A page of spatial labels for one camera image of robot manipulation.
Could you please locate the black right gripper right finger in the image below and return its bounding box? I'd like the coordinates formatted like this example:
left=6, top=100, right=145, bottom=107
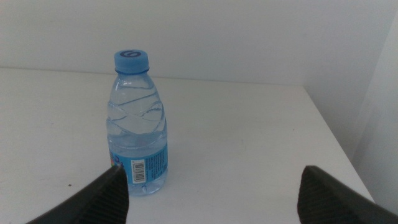
left=297, top=165, right=398, bottom=224

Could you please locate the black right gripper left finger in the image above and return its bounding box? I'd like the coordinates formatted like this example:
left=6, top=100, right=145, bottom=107
left=26, top=164, right=130, bottom=224

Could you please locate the small water bottle blue cap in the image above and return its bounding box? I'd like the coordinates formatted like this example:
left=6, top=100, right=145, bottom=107
left=106, top=49, right=169, bottom=197

